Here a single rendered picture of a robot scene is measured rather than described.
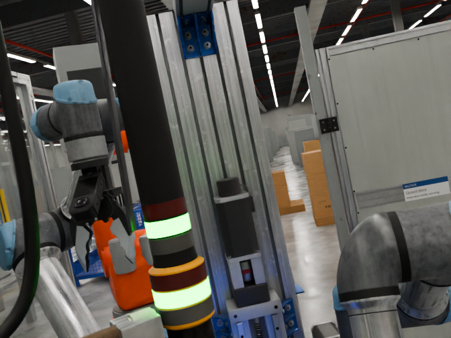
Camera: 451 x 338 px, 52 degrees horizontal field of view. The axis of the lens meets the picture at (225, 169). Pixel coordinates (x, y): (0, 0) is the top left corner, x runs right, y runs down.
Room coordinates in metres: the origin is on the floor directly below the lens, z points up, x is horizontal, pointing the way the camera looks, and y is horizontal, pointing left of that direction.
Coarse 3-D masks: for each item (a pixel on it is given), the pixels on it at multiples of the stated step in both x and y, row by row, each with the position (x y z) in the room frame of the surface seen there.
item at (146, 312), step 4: (144, 308) 0.33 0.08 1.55; (148, 308) 0.33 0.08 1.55; (136, 312) 0.33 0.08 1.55; (140, 312) 0.33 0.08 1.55; (144, 312) 0.33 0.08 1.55; (148, 312) 0.33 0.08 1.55; (152, 312) 0.33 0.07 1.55; (128, 316) 0.33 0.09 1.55; (132, 316) 0.32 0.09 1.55; (136, 316) 0.32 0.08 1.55; (140, 316) 0.32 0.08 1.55; (144, 316) 0.32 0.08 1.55; (128, 320) 0.32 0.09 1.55; (132, 320) 0.32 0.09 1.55; (136, 320) 0.32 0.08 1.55
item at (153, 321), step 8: (112, 320) 0.33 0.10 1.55; (120, 320) 0.33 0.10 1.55; (144, 320) 0.32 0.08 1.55; (152, 320) 0.32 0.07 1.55; (160, 320) 0.32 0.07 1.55; (120, 328) 0.31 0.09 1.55; (128, 328) 0.31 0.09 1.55; (136, 328) 0.31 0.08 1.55; (144, 328) 0.32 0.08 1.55; (152, 328) 0.32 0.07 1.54; (160, 328) 0.32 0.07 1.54; (120, 336) 0.31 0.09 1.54; (128, 336) 0.31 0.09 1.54; (136, 336) 0.31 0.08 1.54; (144, 336) 0.31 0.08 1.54; (152, 336) 0.32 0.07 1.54; (160, 336) 0.32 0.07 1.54
